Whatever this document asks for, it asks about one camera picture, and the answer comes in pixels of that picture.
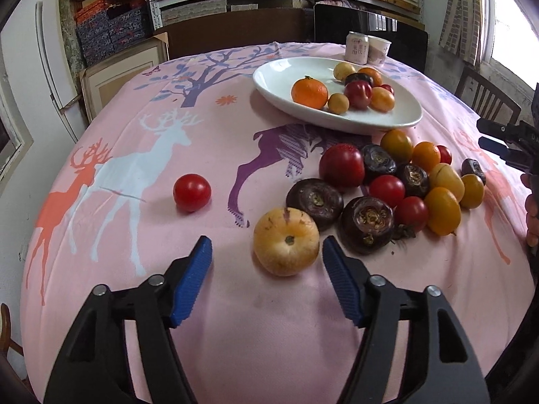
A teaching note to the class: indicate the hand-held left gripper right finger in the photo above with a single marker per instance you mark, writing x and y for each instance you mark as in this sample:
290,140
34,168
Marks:
343,282

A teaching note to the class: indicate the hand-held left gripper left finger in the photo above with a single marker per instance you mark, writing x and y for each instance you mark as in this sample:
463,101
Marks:
189,286

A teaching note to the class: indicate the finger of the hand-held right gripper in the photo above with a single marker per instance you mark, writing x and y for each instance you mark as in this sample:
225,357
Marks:
499,127
497,147

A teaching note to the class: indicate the dark purple water chestnut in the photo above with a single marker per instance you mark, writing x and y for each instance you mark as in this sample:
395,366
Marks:
414,180
367,224
473,168
358,78
379,163
315,204

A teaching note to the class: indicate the yellow orange tomato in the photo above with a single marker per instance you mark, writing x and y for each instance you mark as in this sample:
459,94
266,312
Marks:
472,191
396,145

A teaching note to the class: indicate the red cherry tomato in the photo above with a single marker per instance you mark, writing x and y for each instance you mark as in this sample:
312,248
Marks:
444,154
412,213
387,89
386,190
192,192

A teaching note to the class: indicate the yellow lumpy tomato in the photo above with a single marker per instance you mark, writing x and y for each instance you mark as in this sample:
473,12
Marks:
446,181

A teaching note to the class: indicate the pale yellow apple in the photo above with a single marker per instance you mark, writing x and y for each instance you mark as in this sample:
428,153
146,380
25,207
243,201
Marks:
286,242

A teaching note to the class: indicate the orange cherry tomato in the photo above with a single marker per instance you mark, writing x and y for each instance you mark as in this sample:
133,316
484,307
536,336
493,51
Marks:
382,99
425,155
443,212

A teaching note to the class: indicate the dark red plum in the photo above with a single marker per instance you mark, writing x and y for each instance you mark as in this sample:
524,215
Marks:
358,95
342,165

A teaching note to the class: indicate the mandarin orange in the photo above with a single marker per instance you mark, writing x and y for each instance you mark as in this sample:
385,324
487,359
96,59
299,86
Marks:
310,92
373,74

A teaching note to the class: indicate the small olive yellow plum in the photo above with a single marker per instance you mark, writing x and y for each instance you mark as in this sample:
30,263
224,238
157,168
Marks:
338,103

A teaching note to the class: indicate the large pale yellow plum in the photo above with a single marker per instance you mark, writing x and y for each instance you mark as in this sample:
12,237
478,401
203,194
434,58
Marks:
344,71

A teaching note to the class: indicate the white oval plate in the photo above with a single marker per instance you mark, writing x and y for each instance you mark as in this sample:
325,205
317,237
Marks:
278,80

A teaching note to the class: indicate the person's right hand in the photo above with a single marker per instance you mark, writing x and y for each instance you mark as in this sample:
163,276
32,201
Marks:
534,219

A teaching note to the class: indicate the dark wooden slatted chair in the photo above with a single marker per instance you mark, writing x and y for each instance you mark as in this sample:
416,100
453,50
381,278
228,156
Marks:
488,96

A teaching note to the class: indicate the pink deer print tablecloth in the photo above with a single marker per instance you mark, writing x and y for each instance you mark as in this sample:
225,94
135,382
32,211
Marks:
210,345

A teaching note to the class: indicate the white framed window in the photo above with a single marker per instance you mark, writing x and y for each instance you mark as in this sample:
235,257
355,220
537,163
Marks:
513,29
10,134

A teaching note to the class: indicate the brick pattern curtain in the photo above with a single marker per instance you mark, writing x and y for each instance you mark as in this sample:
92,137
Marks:
459,12

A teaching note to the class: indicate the white paper cup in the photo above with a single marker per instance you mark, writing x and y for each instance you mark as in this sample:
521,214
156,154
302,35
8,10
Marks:
380,50

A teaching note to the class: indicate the white drink can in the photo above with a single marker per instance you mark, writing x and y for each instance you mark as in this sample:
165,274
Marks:
357,48

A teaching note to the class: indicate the curved brown wooden chair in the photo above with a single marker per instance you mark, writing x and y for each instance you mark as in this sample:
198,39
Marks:
5,328

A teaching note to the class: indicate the black glossy panel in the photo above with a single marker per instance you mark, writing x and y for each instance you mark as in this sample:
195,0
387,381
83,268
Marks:
337,25

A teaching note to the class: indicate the wooden framed picture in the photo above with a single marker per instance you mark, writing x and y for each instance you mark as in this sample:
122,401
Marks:
122,75

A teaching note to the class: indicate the brown wooden board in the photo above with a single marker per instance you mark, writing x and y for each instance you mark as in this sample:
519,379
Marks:
231,29

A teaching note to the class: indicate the white leaning panel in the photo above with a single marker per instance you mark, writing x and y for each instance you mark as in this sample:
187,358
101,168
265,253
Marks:
50,63

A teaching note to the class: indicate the stack of blue patterned boxes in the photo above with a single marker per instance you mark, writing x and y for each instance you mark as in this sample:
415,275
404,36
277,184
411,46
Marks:
113,33

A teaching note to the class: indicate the grey stone slab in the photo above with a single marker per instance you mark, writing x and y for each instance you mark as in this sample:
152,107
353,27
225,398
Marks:
69,33

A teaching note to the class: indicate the orange patterned box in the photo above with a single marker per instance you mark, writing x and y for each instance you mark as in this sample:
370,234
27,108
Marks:
90,9

